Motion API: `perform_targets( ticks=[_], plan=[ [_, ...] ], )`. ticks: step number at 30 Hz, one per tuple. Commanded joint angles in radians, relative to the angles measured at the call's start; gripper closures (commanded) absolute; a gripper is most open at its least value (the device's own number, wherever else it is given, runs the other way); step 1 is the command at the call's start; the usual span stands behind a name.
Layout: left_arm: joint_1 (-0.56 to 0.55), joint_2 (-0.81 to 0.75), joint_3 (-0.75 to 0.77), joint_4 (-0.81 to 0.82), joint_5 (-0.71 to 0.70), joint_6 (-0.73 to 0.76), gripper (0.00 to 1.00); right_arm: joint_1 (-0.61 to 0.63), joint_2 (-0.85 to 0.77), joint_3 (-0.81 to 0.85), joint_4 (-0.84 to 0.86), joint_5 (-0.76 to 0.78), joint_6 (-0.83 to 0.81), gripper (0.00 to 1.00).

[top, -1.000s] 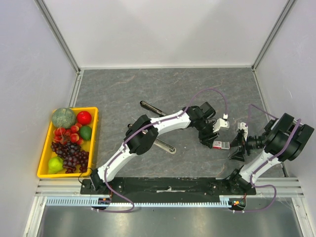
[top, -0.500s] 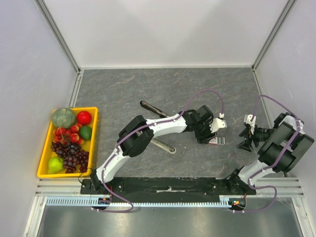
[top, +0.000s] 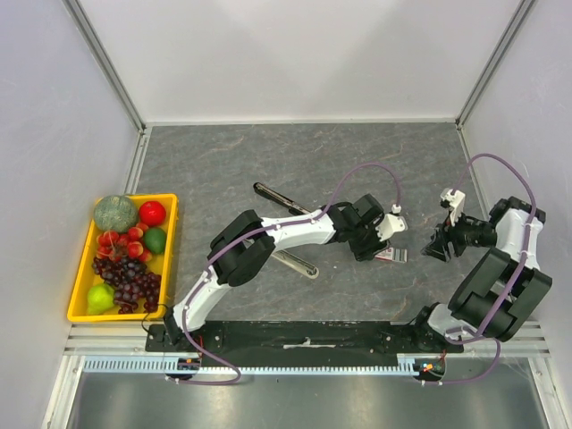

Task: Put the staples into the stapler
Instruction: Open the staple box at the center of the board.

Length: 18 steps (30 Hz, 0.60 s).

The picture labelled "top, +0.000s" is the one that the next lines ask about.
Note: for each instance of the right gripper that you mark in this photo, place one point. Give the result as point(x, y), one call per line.
point(442, 241)

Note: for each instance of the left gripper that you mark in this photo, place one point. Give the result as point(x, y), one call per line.
point(365, 254)

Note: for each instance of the red white staple box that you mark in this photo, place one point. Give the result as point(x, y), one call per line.
point(392, 254)

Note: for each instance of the silver and black stapler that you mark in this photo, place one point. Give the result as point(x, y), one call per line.
point(297, 264)

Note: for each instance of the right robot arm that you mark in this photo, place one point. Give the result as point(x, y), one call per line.
point(503, 289)

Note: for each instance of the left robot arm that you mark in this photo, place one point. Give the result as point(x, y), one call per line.
point(238, 253)

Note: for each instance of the green avocado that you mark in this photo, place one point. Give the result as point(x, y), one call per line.
point(155, 240)

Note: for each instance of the red apple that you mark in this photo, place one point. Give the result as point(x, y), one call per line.
point(152, 213)

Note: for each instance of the peach fruit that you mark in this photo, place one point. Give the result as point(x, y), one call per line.
point(136, 247)

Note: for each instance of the purple grape bunch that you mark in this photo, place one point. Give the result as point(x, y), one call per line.
point(136, 287)

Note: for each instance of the green striped melon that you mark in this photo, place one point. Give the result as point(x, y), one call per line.
point(115, 213)

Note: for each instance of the red cherry tomato cluster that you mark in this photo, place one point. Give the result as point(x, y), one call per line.
point(112, 245)

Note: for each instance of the green pear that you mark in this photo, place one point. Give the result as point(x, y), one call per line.
point(100, 298)

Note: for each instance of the yellow plastic bin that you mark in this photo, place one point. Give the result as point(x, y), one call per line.
point(161, 264)

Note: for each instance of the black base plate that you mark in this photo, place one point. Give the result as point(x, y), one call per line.
point(224, 337)

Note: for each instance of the grey cable duct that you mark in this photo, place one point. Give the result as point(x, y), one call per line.
point(191, 364)

